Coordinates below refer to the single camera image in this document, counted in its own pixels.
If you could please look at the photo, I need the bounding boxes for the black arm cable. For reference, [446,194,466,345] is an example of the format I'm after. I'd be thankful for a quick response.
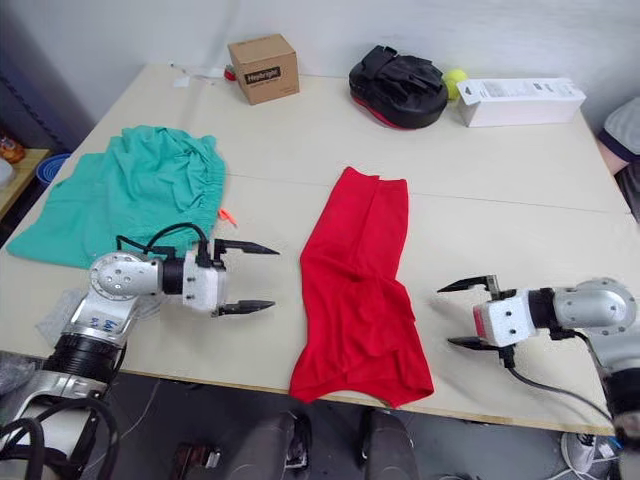
[499,327,617,422]
[115,222,211,262]

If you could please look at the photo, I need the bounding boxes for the yellow tennis ball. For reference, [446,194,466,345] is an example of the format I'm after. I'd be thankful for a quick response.
[443,67,470,102]

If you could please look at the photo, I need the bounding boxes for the brown block under table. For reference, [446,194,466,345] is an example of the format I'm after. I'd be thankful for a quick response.
[172,441,222,472]

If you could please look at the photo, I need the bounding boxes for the long white carton box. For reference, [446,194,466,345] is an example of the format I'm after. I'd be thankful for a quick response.
[455,76,588,129]

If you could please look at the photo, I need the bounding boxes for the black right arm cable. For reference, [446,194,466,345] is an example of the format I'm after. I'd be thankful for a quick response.
[499,327,617,422]

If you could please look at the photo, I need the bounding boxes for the orange packet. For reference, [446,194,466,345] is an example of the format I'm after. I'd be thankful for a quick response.
[0,133,25,162]

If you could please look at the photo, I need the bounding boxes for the red t-shirt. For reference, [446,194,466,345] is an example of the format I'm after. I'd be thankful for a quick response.
[288,166,436,410]

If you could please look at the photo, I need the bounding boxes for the brown cardboard box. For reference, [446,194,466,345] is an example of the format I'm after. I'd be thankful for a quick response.
[226,33,302,107]

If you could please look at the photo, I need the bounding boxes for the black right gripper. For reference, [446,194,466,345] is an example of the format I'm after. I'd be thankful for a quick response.
[435,273,502,351]

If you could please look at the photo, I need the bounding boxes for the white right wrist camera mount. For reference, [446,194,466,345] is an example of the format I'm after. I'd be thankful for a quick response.
[472,289,539,349]

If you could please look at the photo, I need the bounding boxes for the wooden side shelf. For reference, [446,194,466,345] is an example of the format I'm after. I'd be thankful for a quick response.
[0,146,52,222]

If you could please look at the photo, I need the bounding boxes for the white paper scraps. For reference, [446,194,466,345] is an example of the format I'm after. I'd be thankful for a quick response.
[168,61,232,90]

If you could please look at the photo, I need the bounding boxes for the green shorts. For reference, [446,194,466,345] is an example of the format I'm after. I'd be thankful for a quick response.
[4,124,230,272]

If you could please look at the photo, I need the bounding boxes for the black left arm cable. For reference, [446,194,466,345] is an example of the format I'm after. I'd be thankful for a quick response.
[115,222,211,262]

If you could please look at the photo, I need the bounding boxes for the person in grey shirt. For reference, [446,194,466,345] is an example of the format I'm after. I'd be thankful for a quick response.
[598,96,640,222]

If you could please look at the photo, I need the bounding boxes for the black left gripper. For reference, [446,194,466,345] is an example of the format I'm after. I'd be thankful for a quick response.
[193,238,281,318]

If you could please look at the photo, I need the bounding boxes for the blue bowl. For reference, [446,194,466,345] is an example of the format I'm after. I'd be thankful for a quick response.
[35,152,72,187]

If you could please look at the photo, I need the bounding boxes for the black boxing focus pad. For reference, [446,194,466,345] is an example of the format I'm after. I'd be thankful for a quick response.
[347,44,449,131]

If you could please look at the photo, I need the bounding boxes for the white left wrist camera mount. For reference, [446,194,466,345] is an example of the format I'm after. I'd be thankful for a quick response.
[181,245,227,315]

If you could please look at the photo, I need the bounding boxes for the thick black body cable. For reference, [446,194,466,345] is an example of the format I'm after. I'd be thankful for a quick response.
[0,397,122,480]

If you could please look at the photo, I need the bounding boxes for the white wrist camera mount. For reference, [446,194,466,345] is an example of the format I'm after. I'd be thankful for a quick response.
[472,289,539,349]
[181,245,227,315]

